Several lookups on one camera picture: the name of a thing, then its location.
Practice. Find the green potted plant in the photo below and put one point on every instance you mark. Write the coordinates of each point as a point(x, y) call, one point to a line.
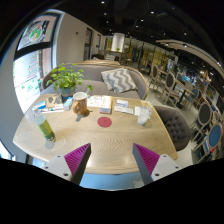
point(66, 78)

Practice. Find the flat round red coaster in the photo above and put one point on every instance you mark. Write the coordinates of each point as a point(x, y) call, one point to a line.
point(104, 122)

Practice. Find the leaflet with food pictures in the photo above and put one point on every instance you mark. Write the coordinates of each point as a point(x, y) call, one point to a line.
point(94, 100)

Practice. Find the grey tufted armchair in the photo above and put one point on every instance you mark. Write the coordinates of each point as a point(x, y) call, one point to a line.
point(175, 128)

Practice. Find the clear plastic cup with straw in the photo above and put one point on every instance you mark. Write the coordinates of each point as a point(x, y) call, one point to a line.
point(144, 116)

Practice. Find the white paper napkin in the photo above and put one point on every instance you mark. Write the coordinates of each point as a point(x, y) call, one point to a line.
point(137, 111)

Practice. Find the white box with orange print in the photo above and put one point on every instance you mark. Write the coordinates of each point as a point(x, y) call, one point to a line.
point(106, 105)

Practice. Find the brown card with grey shapes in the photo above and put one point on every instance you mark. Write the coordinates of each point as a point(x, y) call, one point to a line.
point(53, 100)

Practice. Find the window with festive stickers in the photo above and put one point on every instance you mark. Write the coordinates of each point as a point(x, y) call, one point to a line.
point(31, 70)

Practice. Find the white packet with blue stripe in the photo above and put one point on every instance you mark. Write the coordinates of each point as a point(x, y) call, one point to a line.
point(122, 103)

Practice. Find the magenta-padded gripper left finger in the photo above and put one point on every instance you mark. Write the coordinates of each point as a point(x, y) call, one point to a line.
point(76, 160)

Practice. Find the clear vase with leaf sprig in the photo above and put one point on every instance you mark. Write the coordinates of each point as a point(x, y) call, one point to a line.
point(89, 88)

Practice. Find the long white paper strip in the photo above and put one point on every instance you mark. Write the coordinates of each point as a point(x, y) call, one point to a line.
point(55, 109)

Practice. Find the clear green-label drink bottle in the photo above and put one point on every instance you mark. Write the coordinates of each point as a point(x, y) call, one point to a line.
point(45, 128)

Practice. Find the small light blue box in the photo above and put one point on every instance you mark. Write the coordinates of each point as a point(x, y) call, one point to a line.
point(68, 103)

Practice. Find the grey curved sofa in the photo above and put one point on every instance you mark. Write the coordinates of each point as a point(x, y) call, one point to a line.
point(96, 71)

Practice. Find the small yellow card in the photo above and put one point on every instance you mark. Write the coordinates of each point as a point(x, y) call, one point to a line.
point(146, 103)

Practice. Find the ceiling spot lights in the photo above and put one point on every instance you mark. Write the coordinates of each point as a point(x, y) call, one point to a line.
point(152, 12)

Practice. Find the brown ceramic mug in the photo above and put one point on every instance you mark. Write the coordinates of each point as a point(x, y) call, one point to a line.
point(80, 104)

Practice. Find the group of upholstered dining chairs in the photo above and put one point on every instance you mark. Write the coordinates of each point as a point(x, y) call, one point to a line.
point(170, 80)

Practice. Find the backlit wooden shelf unit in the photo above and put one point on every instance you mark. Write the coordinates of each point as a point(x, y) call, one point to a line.
point(150, 56)

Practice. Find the white round column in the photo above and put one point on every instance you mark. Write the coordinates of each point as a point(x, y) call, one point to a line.
point(117, 42)

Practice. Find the grey white chevron cushion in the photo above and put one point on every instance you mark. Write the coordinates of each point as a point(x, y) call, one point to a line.
point(118, 80)

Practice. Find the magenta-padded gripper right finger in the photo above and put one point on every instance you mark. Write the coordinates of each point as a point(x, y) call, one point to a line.
point(148, 160)

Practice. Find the white printed leaflet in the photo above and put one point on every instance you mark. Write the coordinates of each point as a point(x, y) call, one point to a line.
point(123, 110)

